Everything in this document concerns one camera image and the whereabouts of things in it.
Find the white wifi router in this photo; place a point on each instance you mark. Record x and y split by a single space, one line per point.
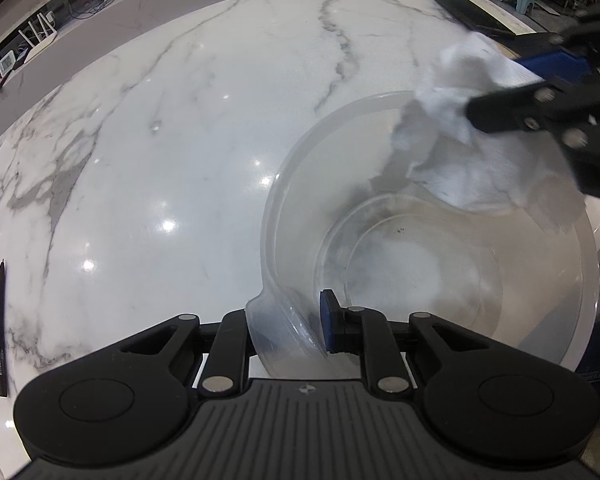
39 33

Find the black remote control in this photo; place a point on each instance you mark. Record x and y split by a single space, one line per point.
5 78

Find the black phone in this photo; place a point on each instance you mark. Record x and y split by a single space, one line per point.
475 18

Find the white cloth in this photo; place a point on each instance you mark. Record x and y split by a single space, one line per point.
435 146

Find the clear plastic bowl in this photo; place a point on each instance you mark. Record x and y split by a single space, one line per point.
342 216

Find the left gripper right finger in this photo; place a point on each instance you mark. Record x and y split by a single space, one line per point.
367 334

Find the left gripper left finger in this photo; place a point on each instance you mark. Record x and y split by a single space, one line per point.
227 346

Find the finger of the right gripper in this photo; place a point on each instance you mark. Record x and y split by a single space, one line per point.
569 112
571 54

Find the white digital clock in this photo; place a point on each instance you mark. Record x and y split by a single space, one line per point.
7 62

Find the black pen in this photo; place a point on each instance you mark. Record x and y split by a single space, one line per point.
4 386

